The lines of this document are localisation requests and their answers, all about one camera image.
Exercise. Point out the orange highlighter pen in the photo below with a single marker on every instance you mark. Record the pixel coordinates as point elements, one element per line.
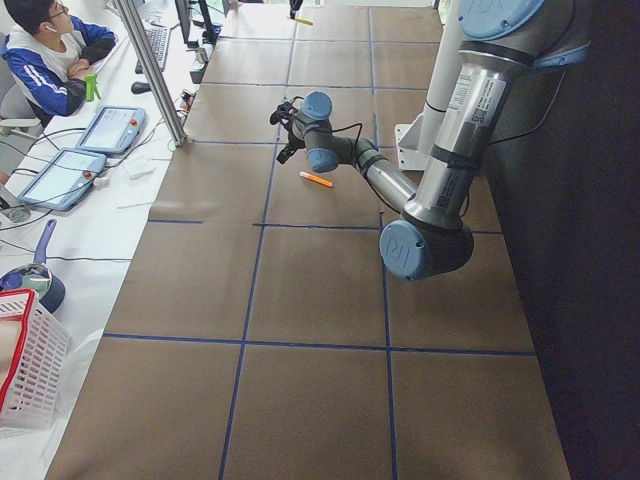
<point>316,179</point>

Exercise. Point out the black keyboard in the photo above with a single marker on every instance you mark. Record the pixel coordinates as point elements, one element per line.
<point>159,40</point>

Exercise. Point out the black computer mouse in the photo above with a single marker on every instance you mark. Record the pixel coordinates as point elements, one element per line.
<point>140,88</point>

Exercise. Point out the person in blue jacket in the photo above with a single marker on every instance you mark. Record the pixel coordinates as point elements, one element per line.
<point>50,52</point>

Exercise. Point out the blue teach pendant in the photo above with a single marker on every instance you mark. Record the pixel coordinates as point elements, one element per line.
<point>64,181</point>
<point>112,130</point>

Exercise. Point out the white plastic basket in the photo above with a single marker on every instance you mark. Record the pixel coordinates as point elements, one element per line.
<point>33,349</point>

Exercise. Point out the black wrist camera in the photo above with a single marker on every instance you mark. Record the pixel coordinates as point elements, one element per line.
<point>284,113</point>

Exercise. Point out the black computer monitor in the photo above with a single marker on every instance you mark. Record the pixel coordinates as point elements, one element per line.
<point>195,23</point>

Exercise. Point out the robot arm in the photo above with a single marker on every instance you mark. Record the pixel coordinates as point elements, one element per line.
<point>486,46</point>

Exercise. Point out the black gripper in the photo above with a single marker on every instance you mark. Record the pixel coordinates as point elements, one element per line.
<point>293,139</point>
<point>297,4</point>

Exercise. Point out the yellow highlighter pen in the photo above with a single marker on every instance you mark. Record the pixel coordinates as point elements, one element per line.
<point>304,21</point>

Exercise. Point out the aluminium frame post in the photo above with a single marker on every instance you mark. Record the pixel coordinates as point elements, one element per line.
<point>137,34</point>

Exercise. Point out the grey office chair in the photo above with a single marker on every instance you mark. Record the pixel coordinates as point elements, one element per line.
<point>17,116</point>

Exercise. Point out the blue saucepan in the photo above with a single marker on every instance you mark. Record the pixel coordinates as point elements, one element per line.
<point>37,276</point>

